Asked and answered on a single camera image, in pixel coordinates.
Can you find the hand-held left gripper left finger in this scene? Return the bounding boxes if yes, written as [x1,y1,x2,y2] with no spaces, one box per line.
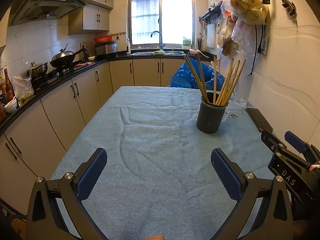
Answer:
[26,148,108,240]

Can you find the steel kitchen sink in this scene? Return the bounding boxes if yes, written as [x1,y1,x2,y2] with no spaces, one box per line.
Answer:
[130,51,185,56]

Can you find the black wall hook rack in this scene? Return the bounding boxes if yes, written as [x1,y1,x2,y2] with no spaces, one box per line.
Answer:
[199,4,223,23]

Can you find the wall power socket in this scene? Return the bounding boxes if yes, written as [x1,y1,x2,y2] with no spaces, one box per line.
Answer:
[257,34,269,55]

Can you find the dark sauce bottle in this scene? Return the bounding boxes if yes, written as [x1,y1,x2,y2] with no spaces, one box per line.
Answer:
[0,79,7,105]

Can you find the black gas stove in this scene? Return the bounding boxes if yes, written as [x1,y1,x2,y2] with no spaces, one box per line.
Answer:
[31,65,75,87]

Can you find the brown wooden chopstick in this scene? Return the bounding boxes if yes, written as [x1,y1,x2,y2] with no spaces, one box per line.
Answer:
[184,55,209,100]

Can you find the hanging brown bag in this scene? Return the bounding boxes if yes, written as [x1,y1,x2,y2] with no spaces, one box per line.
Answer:
[221,40,238,57]

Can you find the curved steel faucet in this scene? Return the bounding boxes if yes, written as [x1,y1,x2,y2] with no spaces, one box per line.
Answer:
[151,31,166,51]

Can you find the blue plastic bag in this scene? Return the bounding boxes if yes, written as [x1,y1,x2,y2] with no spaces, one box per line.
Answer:
[170,57,227,91]

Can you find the steel rice cooker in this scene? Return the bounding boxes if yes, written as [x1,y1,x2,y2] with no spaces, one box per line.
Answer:
[94,41,118,57]

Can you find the steel pot with lid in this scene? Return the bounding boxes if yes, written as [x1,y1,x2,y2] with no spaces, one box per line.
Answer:
[30,61,49,78]

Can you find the clear glass mug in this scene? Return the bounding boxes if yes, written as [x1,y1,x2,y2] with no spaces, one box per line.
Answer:
[233,72,255,106]

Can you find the bundle of yellow bamboo chopsticks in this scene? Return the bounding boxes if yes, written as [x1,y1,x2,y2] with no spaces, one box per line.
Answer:
[194,54,247,107]

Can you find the hanging white plastic bag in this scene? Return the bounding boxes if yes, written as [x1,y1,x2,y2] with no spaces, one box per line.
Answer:
[231,17,258,55]

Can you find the hanging white cutting board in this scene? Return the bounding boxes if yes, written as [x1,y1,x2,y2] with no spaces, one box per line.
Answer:
[206,24,216,48]

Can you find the black wok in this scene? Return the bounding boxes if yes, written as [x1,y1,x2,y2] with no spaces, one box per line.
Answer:
[50,42,84,68]

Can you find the grey range hood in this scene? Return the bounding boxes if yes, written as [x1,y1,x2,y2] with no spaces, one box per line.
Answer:
[9,0,90,27]

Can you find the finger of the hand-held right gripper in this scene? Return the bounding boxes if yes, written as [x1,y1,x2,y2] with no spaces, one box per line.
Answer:
[284,131,320,165]
[261,129,313,188]

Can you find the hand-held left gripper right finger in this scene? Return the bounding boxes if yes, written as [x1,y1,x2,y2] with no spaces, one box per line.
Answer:
[211,148,293,240]

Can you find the beige upper kitchen cabinets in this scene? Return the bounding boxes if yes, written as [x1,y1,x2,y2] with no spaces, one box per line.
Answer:
[19,0,115,36]

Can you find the white bowl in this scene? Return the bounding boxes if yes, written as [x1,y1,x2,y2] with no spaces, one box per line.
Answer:
[4,99,17,113]

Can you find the brown sauce bottle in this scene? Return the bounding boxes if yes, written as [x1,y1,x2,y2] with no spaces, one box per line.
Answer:
[4,68,15,100]

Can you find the dark grey utensil holder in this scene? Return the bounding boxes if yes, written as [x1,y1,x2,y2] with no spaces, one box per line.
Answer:
[196,92,229,134]

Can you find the kitchen window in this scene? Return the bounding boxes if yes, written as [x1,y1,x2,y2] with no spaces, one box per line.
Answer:
[128,0,195,50]

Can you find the black kitchen countertop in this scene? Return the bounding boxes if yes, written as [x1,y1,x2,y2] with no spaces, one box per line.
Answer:
[0,51,218,135]

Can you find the dark steel kettle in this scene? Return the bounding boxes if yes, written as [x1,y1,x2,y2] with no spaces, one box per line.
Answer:
[80,44,90,60]

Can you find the white ladle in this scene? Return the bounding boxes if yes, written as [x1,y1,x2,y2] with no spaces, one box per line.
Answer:
[189,49,209,57]

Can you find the hanging clear plastic bag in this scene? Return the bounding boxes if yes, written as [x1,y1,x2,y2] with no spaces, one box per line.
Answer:
[215,0,237,48]

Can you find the black power plug cable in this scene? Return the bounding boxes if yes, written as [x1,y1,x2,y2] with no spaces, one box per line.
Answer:
[250,24,266,77]

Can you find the blue-grey table cloth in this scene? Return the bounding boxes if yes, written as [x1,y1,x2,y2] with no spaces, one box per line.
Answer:
[50,86,295,240]

